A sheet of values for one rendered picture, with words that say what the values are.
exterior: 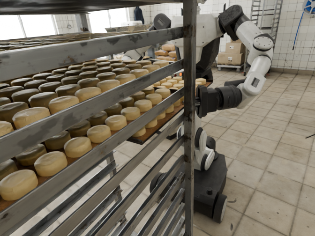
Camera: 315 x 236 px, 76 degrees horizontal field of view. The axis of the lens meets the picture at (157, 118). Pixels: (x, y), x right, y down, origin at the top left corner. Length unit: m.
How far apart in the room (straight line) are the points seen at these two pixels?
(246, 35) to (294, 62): 4.83
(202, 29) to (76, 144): 0.94
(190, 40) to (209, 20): 0.58
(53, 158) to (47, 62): 0.17
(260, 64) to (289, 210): 1.29
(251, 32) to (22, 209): 1.05
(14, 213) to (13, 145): 0.09
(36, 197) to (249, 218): 1.60
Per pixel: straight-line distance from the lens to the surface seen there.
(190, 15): 0.63
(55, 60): 0.31
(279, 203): 1.97
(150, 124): 0.59
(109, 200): 1.21
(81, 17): 0.90
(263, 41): 1.02
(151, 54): 3.08
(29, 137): 0.31
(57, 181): 0.36
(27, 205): 0.35
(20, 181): 0.38
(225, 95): 0.77
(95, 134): 0.44
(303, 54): 5.86
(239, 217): 1.78
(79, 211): 0.42
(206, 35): 1.19
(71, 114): 0.34
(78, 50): 0.34
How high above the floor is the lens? 1.36
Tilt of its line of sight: 26 degrees down
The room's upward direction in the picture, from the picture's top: 4 degrees counter-clockwise
